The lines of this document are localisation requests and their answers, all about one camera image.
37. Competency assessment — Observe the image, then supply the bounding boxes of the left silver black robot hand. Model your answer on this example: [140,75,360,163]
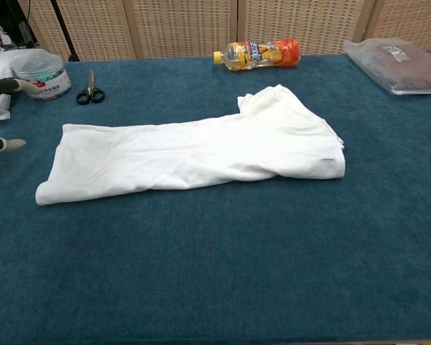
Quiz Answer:
[0,75,40,152]

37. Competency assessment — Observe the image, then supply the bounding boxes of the white T-shirt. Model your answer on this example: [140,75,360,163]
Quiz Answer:
[34,83,347,208]

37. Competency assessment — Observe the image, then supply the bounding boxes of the white plastic bag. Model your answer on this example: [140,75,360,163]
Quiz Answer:
[0,49,51,121]

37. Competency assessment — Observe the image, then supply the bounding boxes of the clear bag brown contents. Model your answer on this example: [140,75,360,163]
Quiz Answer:
[343,38,431,96]

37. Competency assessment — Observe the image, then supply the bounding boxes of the clear jar of coloured clips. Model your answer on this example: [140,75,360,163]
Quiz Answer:
[9,53,73,101]

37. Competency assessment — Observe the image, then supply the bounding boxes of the black tripod stand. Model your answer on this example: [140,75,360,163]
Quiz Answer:
[50,0,80,63]

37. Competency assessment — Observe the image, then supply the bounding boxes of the rattan folding screen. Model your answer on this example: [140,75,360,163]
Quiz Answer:
[17,0,431,62]

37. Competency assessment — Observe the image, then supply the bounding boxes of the orange yellow drink bottle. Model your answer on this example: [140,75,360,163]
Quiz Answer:
[213,37,302,72]

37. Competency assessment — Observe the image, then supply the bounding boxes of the black-handled scissors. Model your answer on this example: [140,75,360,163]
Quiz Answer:
[75,69,106,106]

